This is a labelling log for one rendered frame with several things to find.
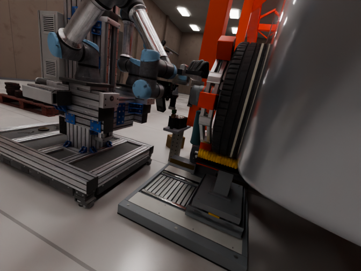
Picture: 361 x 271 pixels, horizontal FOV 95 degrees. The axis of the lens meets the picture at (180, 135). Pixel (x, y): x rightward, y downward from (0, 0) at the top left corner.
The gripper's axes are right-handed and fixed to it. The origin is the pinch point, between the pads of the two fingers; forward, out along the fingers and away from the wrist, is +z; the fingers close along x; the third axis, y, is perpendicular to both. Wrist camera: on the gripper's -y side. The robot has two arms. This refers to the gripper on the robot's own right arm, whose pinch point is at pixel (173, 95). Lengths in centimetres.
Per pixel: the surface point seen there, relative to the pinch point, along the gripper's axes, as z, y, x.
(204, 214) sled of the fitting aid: -3, -68, -35
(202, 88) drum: 11.9, 6.8, -13.5
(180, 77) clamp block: -2.5, 10.6, -3.2
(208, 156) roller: 2.2, -31.2, -28.2
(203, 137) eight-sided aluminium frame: 3.0, -21.1, -22.3
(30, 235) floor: -53, -83, 46
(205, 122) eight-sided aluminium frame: -9.9, -9.1, -24.1
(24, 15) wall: 331, 146, 780
